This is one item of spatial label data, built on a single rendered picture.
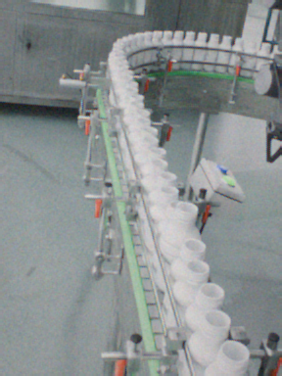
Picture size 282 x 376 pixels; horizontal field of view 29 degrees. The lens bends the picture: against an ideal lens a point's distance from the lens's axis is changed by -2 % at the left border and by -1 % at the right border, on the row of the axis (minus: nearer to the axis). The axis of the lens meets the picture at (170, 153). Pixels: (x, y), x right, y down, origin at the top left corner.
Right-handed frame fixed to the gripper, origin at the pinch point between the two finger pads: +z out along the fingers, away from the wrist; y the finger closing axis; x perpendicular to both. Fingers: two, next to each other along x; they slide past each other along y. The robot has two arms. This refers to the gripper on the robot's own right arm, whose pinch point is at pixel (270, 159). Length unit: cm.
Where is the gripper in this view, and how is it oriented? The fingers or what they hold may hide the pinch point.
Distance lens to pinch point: 127.6
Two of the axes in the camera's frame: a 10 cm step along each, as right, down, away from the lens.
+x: 9.5, 3.2, 0.2
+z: -3.0, 8.8, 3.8
